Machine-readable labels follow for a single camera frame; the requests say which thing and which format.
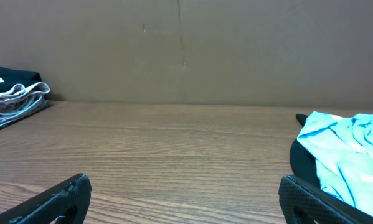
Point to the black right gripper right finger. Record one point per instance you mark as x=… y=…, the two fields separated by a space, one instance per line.
x=303 y=203

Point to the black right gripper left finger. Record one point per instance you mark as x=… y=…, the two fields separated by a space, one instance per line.
x=66 y=202

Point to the light blue t-shirt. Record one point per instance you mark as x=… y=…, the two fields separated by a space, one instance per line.
x=343 y=152

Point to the black garment on right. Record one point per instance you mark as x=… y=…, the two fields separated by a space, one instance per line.
x=303 y=164

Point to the folded beige garment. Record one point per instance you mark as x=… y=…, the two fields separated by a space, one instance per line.
x=20 y=102

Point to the folded black garment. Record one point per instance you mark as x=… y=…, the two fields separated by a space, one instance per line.
x=10 y=77

